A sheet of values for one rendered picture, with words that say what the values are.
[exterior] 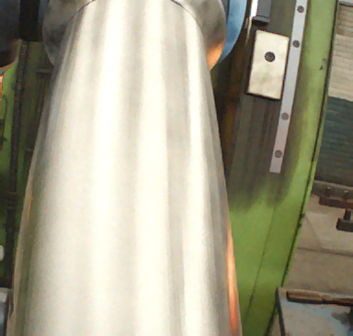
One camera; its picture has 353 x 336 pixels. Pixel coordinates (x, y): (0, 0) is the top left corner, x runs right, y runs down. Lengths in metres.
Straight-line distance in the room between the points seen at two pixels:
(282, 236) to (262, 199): 0.13
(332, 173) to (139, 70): 7.03
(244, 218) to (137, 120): 1.12
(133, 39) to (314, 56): 1.09
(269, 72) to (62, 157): 1.07
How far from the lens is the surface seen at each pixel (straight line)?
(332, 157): 7.17
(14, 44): 0.36
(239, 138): 1.24
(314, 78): 1.28
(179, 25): 0.24
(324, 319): 1.05
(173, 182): 0.16
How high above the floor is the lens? 1.17
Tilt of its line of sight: 8 degrees down
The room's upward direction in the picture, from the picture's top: 10 degrees clockwise
